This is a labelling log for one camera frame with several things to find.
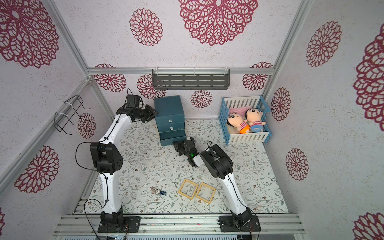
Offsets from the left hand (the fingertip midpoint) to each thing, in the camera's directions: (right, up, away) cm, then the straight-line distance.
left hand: (158, 113), depth 95 cm
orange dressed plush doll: (+52, -4, +8) cm, 53 cm away
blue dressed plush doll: (+64, -1, +6) cm, 65 cm away
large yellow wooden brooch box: (+21, -42, -8) cm, 47 cm away
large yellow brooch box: (+27, -49, -14) cm, 57 cm away
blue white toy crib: (+57, +8, +17) cm, 60 cm away
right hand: (+10, -18, +8) cm, 22 cm away
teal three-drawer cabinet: (+8, -4, 0) cm, 9 cm away
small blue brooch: (+5, -46, -12) cm, 48 cm away
